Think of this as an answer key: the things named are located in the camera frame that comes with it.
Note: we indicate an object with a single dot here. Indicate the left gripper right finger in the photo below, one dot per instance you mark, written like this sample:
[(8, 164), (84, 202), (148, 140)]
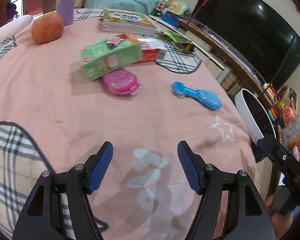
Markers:
[(246, 216)]

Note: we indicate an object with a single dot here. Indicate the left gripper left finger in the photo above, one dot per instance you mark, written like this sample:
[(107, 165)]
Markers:
[(42, 214)]

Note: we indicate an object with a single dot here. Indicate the black white-rimmed trash bin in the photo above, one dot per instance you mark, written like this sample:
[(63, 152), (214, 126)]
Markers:
[(255, 118)]

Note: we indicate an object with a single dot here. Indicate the person's right hand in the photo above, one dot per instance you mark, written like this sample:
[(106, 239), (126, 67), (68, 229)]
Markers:
[(281, 224)]

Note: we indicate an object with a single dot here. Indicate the pink toy helmet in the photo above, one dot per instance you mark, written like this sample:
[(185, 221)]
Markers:
[(288, 115)]

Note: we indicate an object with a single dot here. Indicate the white TV cabinet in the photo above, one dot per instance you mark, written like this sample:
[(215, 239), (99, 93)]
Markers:
[(218, 55)]

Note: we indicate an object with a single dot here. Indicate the pink blanket table cover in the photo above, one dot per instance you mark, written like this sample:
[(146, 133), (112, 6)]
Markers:
[(53, 117)]

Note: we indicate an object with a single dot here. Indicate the light blue fish-shaped toy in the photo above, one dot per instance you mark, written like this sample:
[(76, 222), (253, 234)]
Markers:
[(206, 98)]

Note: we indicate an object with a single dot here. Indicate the black television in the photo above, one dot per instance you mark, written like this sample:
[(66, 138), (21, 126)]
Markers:
[(256, 33)]

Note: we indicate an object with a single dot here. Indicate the pink glitter round case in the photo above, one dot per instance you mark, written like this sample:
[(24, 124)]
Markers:
[(121, 82)]

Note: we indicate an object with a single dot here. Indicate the green snack wrapper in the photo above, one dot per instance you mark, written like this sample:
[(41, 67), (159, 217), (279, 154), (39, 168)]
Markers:
[(181, 42)]

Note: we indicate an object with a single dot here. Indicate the green milk carton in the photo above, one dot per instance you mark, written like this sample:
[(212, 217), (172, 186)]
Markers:
[(110, 54)]

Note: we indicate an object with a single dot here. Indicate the red white small box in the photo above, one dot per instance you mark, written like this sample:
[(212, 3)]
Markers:
[(152, 50)]

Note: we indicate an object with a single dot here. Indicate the orange apple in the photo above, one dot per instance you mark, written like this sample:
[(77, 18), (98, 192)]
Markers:
[(47, 28)]

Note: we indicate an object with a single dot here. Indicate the toy cash register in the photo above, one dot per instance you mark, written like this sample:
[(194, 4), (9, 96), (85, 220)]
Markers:
[(171, 11)]

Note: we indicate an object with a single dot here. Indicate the stack of children's books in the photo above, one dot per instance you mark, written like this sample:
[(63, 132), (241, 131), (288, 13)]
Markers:
[(127, 22)]

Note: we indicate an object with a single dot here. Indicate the rainbow stacking ring toy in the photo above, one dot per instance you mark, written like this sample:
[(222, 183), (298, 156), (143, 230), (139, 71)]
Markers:
[(276, 111)]

